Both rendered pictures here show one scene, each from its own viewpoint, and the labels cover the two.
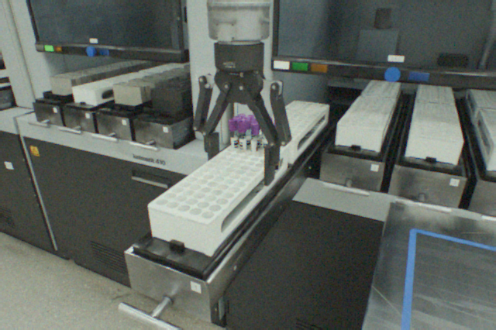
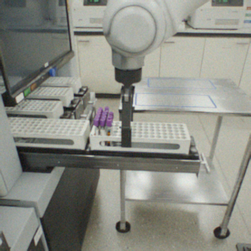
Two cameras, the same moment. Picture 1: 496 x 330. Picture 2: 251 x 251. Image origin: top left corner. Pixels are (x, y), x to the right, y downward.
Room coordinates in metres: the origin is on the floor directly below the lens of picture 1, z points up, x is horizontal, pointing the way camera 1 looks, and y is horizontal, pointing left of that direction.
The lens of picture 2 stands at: (0.78, 0.58, 1.22)
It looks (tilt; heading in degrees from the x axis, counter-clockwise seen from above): 30 degrees down; 248
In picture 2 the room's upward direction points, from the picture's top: straight up
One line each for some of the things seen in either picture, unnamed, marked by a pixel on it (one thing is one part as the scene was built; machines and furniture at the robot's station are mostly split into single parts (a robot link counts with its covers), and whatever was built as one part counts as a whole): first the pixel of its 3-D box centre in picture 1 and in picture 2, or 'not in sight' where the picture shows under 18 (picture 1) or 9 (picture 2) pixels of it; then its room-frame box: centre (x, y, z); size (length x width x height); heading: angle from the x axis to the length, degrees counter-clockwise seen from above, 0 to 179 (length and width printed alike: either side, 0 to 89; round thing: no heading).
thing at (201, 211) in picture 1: (230, 186); (139, 138); (0.51, 0.03, 0.83); 0.30 x 0.10 x 0.06; 154
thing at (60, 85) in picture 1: (63, 86); not in sight; (1.21, 0.64, 0.85); 0.12 x 0.02 x 0.06; 64
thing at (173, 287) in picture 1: (263, 180); (97, 150); (0.63, -0.03, 0.78); 0.73 x 0.14 x 0.09; 154
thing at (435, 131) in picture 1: (432, 130); (38, 97); (0.79, -0.45, 0.83); 0.30 x 0.10 x 0.06; 154
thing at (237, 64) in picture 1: (239, 73); (128, 83); (0.54, 0.01, 1.01); 0.08 x 0.07 x 0.09; 64
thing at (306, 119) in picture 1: (293, 129); (42, 134); (0.79, -0.11, 0.83); 0.30 x 0.10 x 0.06; 154
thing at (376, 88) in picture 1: (382, 95); not in sight; (1.14, -0.45, 0.83); 0.30 x 0.10 x 0.06; 154
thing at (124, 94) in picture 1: (129, 94); not in sight; (1.07, 0.37, 0.85); 0.12 x 0.02 x 0.06; 65
